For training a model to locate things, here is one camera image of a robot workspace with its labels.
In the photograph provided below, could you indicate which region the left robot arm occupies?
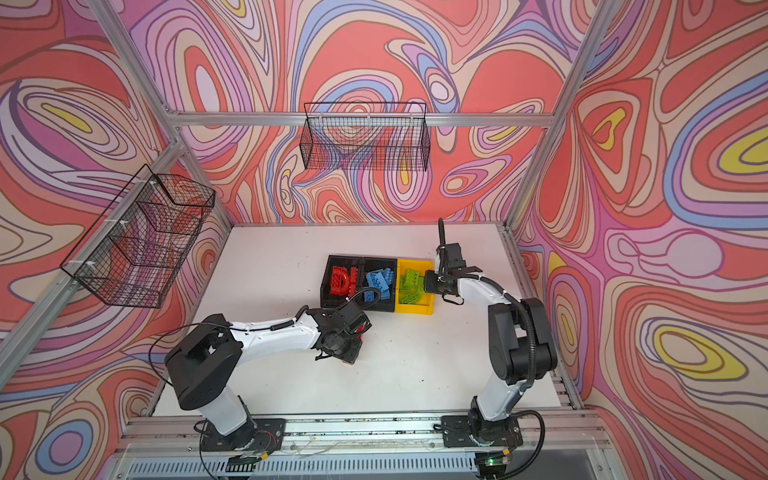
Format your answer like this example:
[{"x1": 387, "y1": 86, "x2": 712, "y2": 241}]
[{"x1": 164, "y1": 300, "x2": 371, "y2": 452}]

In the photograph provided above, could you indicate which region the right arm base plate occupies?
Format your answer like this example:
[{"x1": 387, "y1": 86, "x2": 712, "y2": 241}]
[{"x1": 433, "y1": 414, "x2": 524, "y2": 450}]

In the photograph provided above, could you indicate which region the wire basket wall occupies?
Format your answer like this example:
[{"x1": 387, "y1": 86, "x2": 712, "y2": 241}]
[
  {"x1": 299, "y1": 101, "x2": 431, "y2": 172},
  {"x1": 59, "y1": 165, "x2": 216, "y2": 309}
]

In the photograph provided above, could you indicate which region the blue lego top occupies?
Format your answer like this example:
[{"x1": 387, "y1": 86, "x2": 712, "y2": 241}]
[{"x1": 365, "y1": 268, "x2": 394, "y2": 300}]

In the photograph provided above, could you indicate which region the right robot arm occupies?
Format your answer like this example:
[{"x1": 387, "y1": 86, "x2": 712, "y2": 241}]
[{"x1": 424, "y1": 240, "x2": 558, "y2": 445}]

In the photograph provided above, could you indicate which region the wire basket left wall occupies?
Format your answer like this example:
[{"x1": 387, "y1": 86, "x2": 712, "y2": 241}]
[{"x1": 59, "y1": 165, "x2": 216, "y2": 309}]

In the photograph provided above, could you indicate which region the black bin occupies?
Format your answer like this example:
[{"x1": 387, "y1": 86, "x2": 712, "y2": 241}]
[
  {"x1": 320, "y1": 255, "x2": 364, "y2": 308},
  {"x1": 361, "y1": 257, "x2": 397, "y2": 313}
]

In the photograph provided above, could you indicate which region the red arch lego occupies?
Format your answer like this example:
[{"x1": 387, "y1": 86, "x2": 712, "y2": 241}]
[{"x1": 329, "y1": 266, "x2": 358, "y2": 297}]

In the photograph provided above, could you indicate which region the green lego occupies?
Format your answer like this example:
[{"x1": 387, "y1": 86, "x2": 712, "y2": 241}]
[{"x1": 399, "y1": 269, "x2": 425, "y2": 305}]

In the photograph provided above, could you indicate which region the wire basket back wall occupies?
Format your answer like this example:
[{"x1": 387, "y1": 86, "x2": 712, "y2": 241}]
[{"x1": 299, "y1": 101, "x2": 431, "y2": 172}]

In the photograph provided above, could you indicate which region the yellow bin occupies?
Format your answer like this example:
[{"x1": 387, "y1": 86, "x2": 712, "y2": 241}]
[{"x1": 395, "y1": 259, "x2": 434, "y2": 316}]

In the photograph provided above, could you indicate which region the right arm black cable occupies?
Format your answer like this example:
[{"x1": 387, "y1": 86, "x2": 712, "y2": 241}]
[{"x1": 436, "y1": 217, "x2": 547, "y2": 480}]

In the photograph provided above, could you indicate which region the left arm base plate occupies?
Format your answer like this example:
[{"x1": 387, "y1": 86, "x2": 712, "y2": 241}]
[{"x1": 200, "y1": 417, "x2": 287, "y2": 452}]

